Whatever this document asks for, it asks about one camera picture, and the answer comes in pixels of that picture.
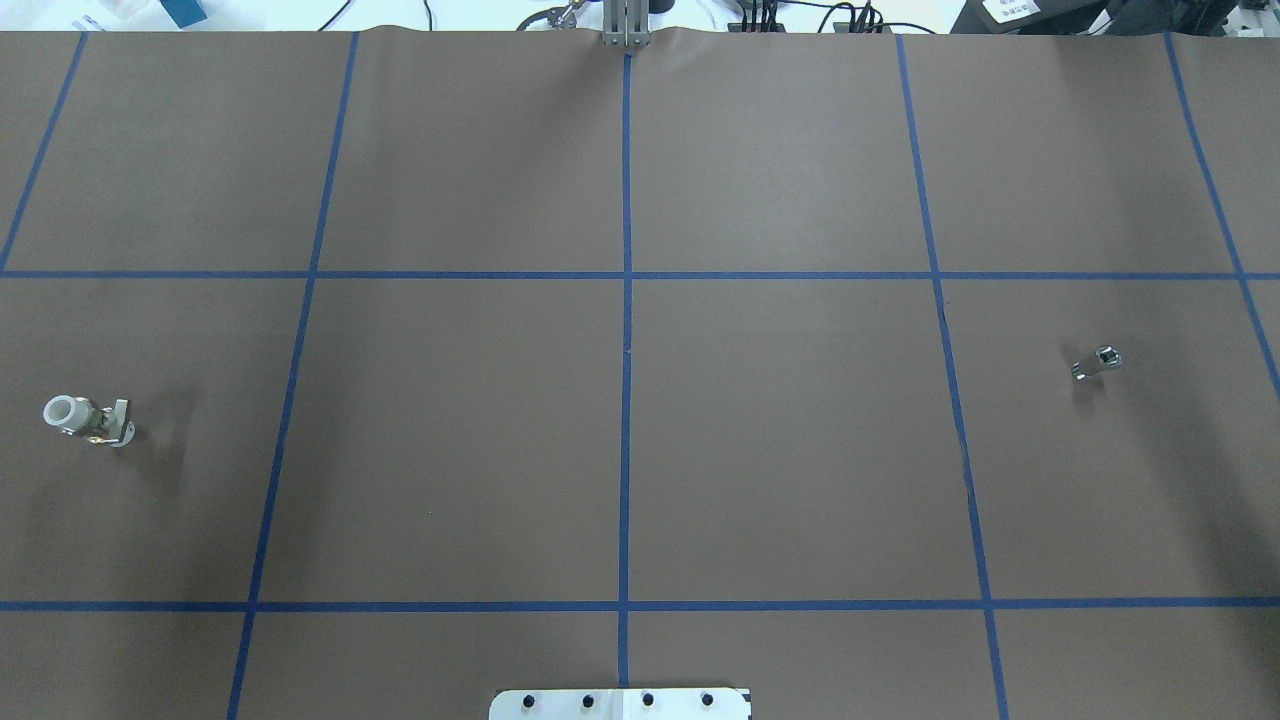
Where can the small chrome pipe fitting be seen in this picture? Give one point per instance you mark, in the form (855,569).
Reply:
(1104,359)

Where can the white PPR valve with brass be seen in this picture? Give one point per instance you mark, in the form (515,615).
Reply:
(109,425)

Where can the brown paper table mat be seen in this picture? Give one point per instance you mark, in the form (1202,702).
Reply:
(463,363)

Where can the white mounting plate with bolts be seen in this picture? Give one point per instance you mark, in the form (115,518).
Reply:
(623,703)

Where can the black power strip with plugs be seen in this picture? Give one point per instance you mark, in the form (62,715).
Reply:
(809,16)

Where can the black device with white label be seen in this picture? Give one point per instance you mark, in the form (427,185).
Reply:
(1027,17)

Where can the teal box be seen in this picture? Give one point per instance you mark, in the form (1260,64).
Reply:
(185,13)

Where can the aluminium profile post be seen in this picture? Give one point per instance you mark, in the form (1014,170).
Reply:
(625,23)

